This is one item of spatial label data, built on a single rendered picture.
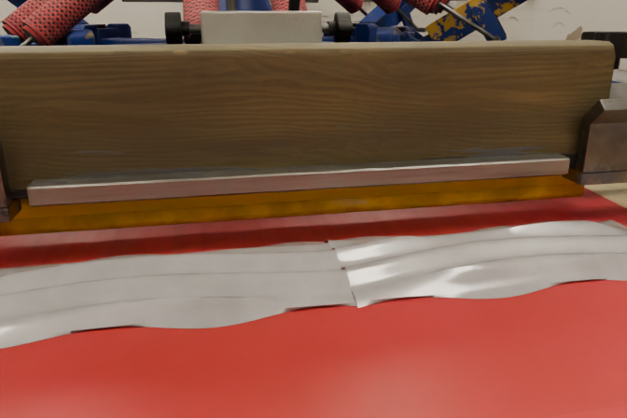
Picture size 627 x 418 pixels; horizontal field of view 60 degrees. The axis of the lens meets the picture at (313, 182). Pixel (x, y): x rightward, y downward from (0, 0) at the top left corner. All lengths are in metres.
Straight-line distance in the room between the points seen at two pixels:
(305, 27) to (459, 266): 0.38
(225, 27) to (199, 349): 0.41
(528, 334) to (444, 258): 0.06
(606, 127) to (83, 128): 0.29
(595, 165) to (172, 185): 0.24
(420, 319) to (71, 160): 0.19
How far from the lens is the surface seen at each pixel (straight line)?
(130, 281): 0.26
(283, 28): 0.58
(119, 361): 0.22
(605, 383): 0.22
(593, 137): 0.36
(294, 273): 0.25
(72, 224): 0.33
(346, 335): 0.22
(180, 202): 0.31
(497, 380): 0.21
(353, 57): 0.30
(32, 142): 0.31
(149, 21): 4.45
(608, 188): 0.45
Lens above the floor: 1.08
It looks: 18 degrees down
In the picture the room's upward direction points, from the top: straight up
